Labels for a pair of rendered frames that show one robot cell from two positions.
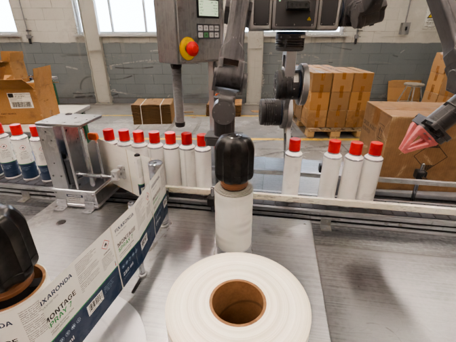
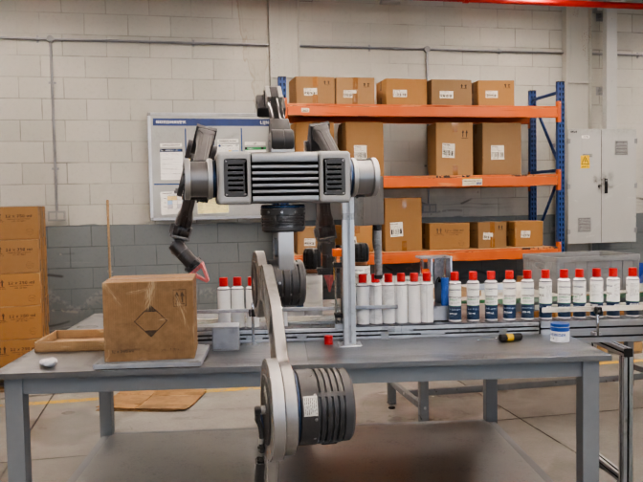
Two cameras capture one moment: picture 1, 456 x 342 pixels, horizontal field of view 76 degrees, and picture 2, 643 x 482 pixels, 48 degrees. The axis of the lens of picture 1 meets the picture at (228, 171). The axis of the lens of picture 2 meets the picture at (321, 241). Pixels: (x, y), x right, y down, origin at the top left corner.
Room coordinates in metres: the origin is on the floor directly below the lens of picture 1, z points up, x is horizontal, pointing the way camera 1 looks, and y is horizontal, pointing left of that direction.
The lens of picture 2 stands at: (3.62, -0.64, 1.37)
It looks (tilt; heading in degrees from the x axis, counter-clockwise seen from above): 3 degrees down; 168
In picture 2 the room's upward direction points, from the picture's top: 1 degrees counter-clockwise
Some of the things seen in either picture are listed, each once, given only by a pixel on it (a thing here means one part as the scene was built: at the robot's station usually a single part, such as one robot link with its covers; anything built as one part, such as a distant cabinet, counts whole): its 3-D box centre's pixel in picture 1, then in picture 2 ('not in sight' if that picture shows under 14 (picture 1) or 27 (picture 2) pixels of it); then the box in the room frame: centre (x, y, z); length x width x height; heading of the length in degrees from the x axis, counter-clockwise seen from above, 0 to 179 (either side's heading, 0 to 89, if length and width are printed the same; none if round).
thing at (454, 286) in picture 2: not in sight; (454, 296); (0.92, 0.50, 0.98); 0.05 x 0.05 x 0.20
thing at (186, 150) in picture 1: (188, 163); (363, 299); (0.86, 0.13, 0.98); 0.05 x 0.05 x 0.20
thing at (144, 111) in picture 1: (154, 110); not in sight; (4.95, 1.27, 0.16); 0.65 x 0.54 x 0.32; 94
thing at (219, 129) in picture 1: (224, 127); (328, 263); (0.78, 0.01, 1.13); 0.10 x 0.07 x 0.07; 81
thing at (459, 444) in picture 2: not in sight; (304, 427); (0.63, -0.08, 0.40); 2.04 x 1.25 x 0.81; 81
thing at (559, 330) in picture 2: not in sight; (560, 332); (1.17, 0.82, 0.87); 0.07 x 0.07 x 0.07
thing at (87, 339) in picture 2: not in sight; (84, 339); (0.68, -0.97, 0.85); 0.30 x 0.26 x 0.04; 81
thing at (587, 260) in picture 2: not in sight; (580, 271); (-0.47, 1.94, 0.91); 0.60 x 0.40 x 0.22; 93
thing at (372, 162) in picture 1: (369, 175); (224, 302); (0.77, -0.42, 0.98); 0.05 x 0.05 x 0.20
